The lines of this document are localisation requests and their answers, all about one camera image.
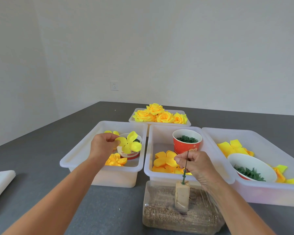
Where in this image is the person's right hand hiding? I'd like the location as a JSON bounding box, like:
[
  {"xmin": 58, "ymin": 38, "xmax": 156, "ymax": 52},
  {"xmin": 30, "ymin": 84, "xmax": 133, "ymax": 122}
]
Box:
[{"xmin": 174, "ymin": 151, "xmax": 226, "ymax": 192}]

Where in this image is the person's left hand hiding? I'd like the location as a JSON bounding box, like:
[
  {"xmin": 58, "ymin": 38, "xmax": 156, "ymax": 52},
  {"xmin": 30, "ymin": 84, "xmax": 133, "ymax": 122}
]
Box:
[{"xmin": 89, "ymin": 133, "xmax": 121, "ymax": 165}]

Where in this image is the green wire flower stem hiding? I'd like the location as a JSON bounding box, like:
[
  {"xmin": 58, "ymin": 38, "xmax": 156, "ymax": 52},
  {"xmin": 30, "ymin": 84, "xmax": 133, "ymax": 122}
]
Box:
[{"xmin": 182, "ymin": 151, "xmax": 189, "ymax": 185}]

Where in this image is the yellow fabric flower petal piece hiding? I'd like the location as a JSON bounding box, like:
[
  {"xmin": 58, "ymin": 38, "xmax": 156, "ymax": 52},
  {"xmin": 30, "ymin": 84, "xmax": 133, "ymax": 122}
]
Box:
[{"xmin": 115, "ymin": 131, "xmax": 142, "ymax": 154}]

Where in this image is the person's right forearm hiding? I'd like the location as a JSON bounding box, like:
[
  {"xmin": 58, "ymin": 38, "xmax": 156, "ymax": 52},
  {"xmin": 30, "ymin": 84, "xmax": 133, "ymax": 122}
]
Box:
[{"xmin": 203, "ymin": 179, "xmax": 277, "ymax": 235}]

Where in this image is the person's left forearm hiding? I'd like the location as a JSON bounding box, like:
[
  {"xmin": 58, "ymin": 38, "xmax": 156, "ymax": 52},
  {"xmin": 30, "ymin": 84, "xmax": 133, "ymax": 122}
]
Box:
[{"xmin": 2, "ymin": 154, "xmax": 106, "ymax": 235}]

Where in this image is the pile of yellow fabric petals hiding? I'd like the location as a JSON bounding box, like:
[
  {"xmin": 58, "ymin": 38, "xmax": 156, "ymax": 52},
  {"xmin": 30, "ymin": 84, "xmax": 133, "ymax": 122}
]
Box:
[{"xmin": 152, "ymin": 150, "xmax": 193, "ymax": 175}]

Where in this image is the white and red paper cup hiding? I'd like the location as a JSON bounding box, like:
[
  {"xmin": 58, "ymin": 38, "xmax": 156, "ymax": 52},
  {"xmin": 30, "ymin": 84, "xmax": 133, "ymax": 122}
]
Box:
[{"xmin": 117, "ymin": 133, "xmax": 142, "ymax": 161}]

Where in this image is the pile of green plastic rings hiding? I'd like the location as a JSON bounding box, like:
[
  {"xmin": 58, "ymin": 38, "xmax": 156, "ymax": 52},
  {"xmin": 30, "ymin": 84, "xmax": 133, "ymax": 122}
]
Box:
[{"xmin": 177, "ymin": 136, "xmax": 199, "ymax": 143}]

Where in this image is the white plastic bin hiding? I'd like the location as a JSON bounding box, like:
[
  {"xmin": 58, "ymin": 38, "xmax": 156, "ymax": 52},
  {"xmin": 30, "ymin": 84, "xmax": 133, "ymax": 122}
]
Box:
[
  {"xmin": 60, "ymin": 120, "xmax": 148, "ymax": 188},
  {"xmin": 144, "ymin": 124, "xmax": 236, "ymax": 187},
  {"xmin": 201, "ymin": 127, "xmax": 294, "ymax": 208}
]

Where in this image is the small white plastic tray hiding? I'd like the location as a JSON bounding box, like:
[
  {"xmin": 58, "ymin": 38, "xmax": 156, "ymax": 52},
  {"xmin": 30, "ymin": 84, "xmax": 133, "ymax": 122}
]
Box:
[{"xmin": 129, "ymin": 108, "xmax": 192, "ymax": 130}]

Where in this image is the wooden block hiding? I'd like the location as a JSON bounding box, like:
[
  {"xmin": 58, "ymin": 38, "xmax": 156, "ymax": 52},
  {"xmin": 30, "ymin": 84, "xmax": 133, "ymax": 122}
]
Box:
[{"xmin": 175, "ymin": 181, "xmax": 191, "ymax": 213}]

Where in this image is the yellow fabric rose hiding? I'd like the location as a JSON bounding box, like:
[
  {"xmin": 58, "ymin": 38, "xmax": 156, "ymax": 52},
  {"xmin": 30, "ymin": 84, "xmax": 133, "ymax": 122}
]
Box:
[
  {"xmin": 132, "ymin": 110, "xmax": 155, "ymax": 123},
  {"xmin": 156, "ymin": 111, "xmax": 174, "ymax": 124},
  {"xmin": 173, "ymin": 112, "xmax": 188, "ymax": 125},
  {"xmin": 146, "ymin": 103, "xmax": 165, "ymax": 116}
]

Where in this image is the heap of yellow fabric petals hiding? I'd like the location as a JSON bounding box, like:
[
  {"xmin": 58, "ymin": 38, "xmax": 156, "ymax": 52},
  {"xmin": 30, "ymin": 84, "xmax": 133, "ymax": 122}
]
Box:
[{"xmin": 217, "ymin": 139, "xmax": 294, "ymax": 185}]

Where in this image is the clear plastic sand container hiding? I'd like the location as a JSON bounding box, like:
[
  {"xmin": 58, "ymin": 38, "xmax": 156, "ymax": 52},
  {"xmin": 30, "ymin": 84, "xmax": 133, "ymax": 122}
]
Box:
[{"xmin": 142, "ymin": 180, "xmax": 226, "ymax": 235}]

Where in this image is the pile of green plastic calyxes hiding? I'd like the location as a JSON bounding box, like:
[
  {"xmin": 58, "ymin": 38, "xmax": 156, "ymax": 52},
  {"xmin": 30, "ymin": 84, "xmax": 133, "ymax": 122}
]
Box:
[{"xmin": 234, "ymin": 165, "xmax": 266, "ymax": 182}]

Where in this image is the white paper bowl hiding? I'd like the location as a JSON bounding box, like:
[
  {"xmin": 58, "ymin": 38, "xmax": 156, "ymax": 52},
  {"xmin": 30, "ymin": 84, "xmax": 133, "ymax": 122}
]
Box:
[{"xmin": 227, "ymin": 153, "xmax": 278, "ymax": 182}]

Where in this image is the bundle of thin metal wires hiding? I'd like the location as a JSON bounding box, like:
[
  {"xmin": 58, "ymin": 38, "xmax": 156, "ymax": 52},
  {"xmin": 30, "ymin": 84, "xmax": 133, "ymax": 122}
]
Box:
[{"xmin": 198, "ymin": 188, "xmax": 219, "ymax": 214}]

